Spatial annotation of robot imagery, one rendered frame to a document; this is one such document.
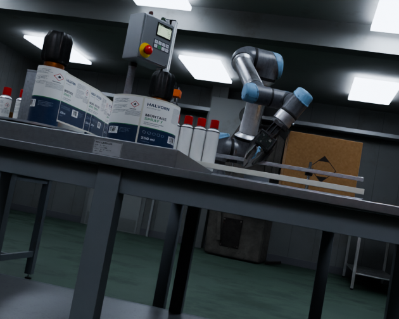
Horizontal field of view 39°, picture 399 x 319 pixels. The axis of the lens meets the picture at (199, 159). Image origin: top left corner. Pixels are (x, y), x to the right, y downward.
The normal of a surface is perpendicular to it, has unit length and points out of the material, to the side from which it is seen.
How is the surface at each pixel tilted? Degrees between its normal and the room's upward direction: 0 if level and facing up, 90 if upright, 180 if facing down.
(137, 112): 90
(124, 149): 90
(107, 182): 90
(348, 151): 90
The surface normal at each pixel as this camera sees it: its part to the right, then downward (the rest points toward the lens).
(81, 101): 0.95, 0.15
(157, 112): 0.40, 0.00
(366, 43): -0.19, -0.11
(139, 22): -0.68, -0.18
